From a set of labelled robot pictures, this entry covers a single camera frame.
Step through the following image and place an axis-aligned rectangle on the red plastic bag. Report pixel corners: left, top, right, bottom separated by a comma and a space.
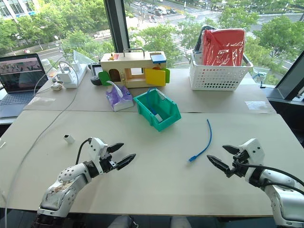
202, 28, 246, 67

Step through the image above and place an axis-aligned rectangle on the clear tape patch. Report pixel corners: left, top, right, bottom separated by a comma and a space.
245, 100, 270, 110

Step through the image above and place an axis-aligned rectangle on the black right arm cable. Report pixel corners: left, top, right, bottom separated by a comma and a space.
234, 159, 304, 192

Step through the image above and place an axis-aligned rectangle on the purple tissue pack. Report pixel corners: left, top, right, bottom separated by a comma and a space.
105, 80, 134, 112

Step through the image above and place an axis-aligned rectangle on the white box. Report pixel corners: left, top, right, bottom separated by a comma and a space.
57, 70, 72, 84

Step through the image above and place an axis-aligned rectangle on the white power strip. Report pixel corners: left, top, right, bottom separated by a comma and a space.
62, 61, 89, 89

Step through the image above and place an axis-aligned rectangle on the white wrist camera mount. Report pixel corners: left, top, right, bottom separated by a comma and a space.
237, 138, 265, 179
87, 137, 109, 175

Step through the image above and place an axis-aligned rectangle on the dark monitor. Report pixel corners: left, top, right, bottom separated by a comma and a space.
266, 50, 304, 106

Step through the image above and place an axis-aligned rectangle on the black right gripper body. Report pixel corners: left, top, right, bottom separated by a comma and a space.
229, 151, 250, 179

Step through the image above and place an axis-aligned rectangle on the wooden latch activity box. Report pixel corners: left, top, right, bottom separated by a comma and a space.
98, 47, 171, 89

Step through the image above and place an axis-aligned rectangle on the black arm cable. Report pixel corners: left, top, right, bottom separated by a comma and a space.
75, 137, 93, 165
234, 159, 304, 192

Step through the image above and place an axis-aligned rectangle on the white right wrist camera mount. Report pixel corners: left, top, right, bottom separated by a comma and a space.
237, 138, 265, 179

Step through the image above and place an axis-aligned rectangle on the small grey white object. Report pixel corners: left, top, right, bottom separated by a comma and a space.
50, 81, 64, 92

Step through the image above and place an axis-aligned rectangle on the white perforated plastic basket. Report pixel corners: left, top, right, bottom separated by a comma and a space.
189, 51, 254, 92

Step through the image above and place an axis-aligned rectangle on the black handheld controller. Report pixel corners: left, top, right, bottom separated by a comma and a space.
90, 62, 104, 86

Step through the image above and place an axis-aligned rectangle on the dark window frame post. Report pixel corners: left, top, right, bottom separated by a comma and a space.
103, 0, 131, 58

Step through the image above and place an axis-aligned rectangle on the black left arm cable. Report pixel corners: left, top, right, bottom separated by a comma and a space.
75, 137, 93, 165

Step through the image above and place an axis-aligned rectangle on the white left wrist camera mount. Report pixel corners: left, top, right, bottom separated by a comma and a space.
87, 137, 109, 175

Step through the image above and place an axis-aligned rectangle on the green plastic parts bin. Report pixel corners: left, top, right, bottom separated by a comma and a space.
133, 89, 182, 133

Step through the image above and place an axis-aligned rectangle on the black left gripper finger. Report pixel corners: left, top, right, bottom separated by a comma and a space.
107, 142, 125, 154
115, 153, 137, 171

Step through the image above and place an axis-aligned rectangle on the long white cable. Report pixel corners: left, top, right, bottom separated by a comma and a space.
4, 61, 79, 228

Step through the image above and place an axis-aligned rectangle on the open laptop computer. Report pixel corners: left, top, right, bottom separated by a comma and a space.
0, 53, 49, 119

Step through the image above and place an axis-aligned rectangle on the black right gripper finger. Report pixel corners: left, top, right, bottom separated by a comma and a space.
206, 154, 232, 178
222, 144, 241, 156

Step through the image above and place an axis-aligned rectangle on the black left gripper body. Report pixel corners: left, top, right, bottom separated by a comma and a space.
99, 152, 119, 175

